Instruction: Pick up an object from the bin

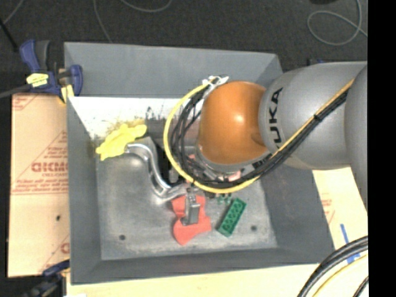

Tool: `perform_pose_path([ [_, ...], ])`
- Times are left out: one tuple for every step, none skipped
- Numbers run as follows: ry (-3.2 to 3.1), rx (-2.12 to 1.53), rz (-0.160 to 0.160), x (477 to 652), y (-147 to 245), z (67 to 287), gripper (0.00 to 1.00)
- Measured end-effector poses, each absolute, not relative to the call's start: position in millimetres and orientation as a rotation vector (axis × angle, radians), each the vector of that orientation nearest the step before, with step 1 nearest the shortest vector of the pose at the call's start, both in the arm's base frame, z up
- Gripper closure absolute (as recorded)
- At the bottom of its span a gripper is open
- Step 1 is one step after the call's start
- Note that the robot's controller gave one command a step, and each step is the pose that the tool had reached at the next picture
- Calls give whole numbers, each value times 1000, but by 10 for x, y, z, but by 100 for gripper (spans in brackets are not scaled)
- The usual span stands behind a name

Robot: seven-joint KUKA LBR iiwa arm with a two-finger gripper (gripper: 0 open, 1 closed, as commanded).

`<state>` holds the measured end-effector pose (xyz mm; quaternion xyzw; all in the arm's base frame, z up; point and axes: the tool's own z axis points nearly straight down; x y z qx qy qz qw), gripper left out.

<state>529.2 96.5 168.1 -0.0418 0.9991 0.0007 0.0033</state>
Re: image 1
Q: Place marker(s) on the brown cardboard board, red print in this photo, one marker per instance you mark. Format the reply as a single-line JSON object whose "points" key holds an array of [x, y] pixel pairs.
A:
{"points": [[37, 166]]}

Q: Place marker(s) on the grey metal bin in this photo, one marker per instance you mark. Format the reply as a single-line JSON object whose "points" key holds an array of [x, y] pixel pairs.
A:
{"points": [[130, 206]]}

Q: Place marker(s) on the yellow toy figure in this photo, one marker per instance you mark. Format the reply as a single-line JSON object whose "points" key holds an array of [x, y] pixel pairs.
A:
{"points": [[119, 141]]}

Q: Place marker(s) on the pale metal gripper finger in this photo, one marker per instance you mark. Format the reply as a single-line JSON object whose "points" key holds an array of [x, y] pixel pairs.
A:
{"points": [[193, 211]]}

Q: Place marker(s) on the green toy brick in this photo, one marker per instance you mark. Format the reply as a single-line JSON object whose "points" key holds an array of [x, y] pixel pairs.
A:
{"points": [[232, 216]]}

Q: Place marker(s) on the red-orange flat toy shape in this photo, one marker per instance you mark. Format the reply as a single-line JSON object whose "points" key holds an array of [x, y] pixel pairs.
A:
{"points": [[185, 232]]}

